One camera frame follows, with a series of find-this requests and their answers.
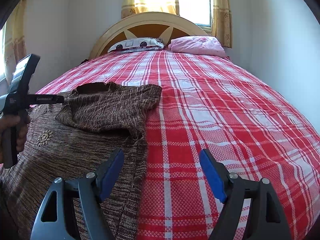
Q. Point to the brown knit sweater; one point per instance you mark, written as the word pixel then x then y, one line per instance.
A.
pixel 70 139

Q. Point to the yellow curtain right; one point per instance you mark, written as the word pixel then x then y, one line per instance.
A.
pixel 222 22

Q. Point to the yellow curtain far left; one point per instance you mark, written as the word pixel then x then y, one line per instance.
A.
pixel 13 41

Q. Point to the white patterned pillow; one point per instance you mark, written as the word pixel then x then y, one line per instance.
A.
pixel 137 44

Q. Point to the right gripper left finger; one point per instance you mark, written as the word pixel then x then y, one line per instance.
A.
pixel 56 216

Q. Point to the pink pillow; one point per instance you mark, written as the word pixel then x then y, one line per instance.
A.
pixel 197 45

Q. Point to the cream wooden headboard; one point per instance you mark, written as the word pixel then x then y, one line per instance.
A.
pixel 160 25

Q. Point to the left hand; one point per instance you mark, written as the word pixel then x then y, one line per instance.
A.
pixel 8 121

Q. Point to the red plaid bed sheet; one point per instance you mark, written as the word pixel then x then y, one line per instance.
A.
pixel 208 102

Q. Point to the right window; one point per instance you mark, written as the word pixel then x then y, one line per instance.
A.
pixel 196 11

